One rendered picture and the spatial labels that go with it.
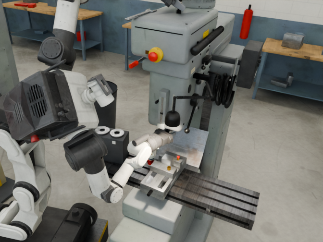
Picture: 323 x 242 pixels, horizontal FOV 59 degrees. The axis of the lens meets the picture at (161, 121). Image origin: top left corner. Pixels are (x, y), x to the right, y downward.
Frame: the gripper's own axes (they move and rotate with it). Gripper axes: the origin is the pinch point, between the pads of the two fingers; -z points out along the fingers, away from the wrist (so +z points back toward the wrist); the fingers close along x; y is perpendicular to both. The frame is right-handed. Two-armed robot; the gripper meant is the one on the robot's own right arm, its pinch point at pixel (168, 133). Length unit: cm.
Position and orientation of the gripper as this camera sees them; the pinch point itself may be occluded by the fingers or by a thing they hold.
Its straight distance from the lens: 162.5
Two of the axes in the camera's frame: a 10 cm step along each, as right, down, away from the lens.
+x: -7.5, -3.8, 5.4
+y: -0.7, 8.6, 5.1
